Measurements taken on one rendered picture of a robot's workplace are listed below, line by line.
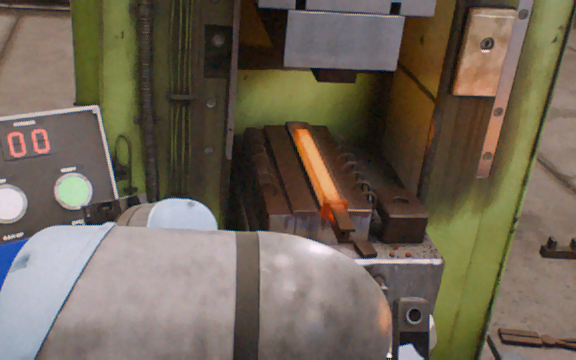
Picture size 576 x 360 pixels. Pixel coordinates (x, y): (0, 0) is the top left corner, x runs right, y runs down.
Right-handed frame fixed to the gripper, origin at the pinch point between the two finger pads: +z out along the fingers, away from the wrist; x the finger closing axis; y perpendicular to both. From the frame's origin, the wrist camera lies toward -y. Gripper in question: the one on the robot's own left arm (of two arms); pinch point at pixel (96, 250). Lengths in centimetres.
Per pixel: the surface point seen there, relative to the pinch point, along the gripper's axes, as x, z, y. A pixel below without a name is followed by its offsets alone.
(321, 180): -50, 9, 2
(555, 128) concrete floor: -372, 194, -8
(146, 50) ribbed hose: -19.6, 11.4, 31.8
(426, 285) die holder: -61, -3, -22
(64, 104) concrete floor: -96, 322, 67
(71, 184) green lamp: 0.3, 4.8, 10.6
